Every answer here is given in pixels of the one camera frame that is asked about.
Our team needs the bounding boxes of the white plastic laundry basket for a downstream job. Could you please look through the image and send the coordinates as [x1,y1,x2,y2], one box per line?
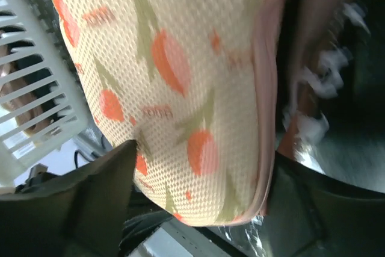
[1,0,89,187]

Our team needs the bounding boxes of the pink satin bra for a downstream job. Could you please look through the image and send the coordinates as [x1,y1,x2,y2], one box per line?
[1,63,50,136]

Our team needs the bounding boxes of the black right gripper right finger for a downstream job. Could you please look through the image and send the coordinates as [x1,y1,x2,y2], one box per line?
[262,153,384,257]

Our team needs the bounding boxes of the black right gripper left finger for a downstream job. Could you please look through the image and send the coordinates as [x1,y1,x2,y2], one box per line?
[1,140,137,256]

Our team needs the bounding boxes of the black patterned table mat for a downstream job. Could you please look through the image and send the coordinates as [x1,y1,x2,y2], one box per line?
[17,0,385,257]

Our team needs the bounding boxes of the pink mesh bra laundry bag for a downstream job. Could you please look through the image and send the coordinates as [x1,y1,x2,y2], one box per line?
[52,0,285,226]

